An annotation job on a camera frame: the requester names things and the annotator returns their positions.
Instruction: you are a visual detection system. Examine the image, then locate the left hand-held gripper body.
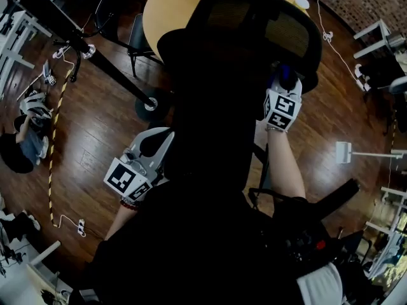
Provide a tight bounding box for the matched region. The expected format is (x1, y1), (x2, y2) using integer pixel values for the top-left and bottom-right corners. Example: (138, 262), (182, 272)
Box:
(103, 151), (165, 203)

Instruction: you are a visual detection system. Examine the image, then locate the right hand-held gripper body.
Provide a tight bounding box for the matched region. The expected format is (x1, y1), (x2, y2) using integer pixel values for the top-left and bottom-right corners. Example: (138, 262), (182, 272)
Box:
(263, 89), (302, 132)

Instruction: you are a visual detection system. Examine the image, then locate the blue cloth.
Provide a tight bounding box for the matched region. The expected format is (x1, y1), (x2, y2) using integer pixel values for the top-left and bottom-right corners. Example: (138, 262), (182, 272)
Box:
(266, 64), (292, 88)

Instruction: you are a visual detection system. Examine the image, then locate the black mesh office chair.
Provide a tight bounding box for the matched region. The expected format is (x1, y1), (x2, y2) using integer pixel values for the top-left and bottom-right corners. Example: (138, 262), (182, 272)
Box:
(186, 0), (322, 95)

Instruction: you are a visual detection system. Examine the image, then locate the person's left forearm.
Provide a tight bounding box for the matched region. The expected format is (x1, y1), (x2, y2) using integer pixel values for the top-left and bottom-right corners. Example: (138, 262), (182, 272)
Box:
(104, 203), (137, 241)

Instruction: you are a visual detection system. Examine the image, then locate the person's right forearm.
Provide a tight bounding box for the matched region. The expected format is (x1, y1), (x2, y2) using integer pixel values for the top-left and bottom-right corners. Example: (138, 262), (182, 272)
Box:
(266, 128), (307, 200)

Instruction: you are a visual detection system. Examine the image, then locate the black tripod stand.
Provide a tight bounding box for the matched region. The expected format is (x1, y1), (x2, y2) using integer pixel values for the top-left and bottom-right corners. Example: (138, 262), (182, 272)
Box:
(0, 0), (174, 123)

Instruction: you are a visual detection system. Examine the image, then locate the white stand with pole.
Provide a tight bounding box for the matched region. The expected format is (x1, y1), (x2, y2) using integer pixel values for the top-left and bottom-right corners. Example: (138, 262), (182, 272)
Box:
(336, 140), (407, 165)

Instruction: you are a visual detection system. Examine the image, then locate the yellow black striped tape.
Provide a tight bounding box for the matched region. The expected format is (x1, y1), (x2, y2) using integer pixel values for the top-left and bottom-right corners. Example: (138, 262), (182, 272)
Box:
(47, 68), (72, 228)

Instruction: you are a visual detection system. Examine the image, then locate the white square table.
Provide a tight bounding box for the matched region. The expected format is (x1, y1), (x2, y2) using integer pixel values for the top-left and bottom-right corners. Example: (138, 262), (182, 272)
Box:
(352, 19), (407, 60)

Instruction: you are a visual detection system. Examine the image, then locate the person's black shirt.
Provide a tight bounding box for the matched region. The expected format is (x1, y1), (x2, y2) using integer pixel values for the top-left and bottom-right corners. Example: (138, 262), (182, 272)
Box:
(68, 176), (350, 305)

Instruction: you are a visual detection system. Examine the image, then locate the black folding chair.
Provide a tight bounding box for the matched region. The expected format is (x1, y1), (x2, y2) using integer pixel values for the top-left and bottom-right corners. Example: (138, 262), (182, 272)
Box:
(127, 13), (163, 78)

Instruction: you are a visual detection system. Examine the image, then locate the spare hand-held gripper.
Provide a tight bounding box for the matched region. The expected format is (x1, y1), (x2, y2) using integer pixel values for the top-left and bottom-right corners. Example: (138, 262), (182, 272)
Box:
(43, 60), (58, 85)

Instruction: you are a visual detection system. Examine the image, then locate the black chest-mounted device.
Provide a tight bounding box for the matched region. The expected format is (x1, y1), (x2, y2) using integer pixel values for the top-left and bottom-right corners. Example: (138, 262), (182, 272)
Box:
(254, 178), (360, 266)

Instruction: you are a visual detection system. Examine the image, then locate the round wooden table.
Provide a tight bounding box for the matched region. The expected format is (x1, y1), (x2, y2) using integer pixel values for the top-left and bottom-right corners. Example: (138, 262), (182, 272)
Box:
(142, 0), (311, 63)

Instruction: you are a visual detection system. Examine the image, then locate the white work table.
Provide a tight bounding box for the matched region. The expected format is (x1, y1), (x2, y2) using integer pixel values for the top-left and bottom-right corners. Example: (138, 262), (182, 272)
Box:
(0, 0), (53, 98)

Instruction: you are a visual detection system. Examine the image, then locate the white metal rack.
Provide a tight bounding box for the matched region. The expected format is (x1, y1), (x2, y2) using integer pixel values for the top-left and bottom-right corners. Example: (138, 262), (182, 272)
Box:
(364, 186), (407, 285)

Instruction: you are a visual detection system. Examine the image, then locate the person's white garment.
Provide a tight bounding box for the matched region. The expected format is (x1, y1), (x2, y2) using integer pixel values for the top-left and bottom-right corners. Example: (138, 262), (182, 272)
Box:
(295, 262), (344, 305)

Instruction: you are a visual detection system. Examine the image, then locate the dark beaded bracelet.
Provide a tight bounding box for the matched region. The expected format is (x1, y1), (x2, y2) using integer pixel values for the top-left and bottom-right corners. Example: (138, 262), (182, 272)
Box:
(120, 195), (141, 211)

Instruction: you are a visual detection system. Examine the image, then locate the white power cable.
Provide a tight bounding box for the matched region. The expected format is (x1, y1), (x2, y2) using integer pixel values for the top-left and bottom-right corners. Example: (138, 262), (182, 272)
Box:
(313, 0), (365, 90)

